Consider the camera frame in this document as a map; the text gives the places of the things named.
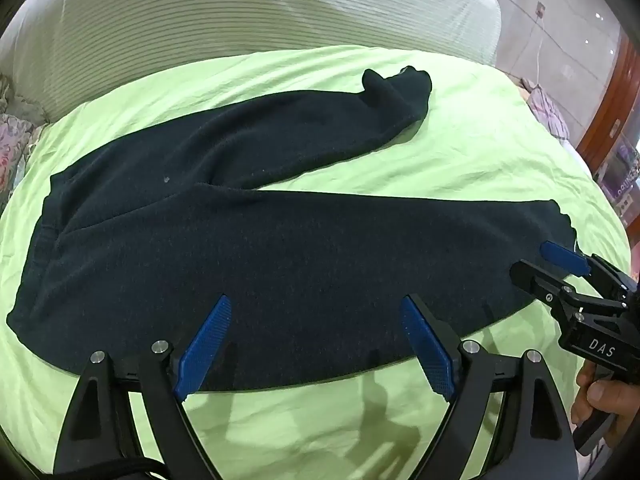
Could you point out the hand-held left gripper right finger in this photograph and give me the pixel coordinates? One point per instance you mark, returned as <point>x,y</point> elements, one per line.
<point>425,345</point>

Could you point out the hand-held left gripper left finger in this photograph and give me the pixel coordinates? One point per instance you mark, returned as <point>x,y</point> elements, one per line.
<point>205,345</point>

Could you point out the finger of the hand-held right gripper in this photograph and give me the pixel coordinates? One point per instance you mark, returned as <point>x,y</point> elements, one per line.
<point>537,280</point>
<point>562,257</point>

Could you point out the dark navy pants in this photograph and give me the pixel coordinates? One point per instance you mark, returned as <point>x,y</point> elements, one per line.
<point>250,260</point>

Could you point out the person's right hand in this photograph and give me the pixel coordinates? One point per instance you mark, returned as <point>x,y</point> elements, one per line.
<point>607,395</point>

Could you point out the purple box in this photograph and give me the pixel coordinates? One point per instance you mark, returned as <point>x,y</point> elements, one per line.
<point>622,170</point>

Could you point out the floral pink cloth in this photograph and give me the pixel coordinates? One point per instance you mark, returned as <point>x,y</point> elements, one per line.
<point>547,110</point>

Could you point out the light green bed sheet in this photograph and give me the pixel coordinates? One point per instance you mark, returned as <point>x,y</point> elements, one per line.
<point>450,160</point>

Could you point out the wooden display cabinet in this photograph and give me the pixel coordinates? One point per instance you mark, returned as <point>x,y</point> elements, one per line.
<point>607,105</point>

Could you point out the floral patterned quilt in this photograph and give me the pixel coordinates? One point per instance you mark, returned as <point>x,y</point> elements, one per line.
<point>12,145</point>

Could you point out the wall socket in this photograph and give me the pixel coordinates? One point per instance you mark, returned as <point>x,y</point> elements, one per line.
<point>540,9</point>

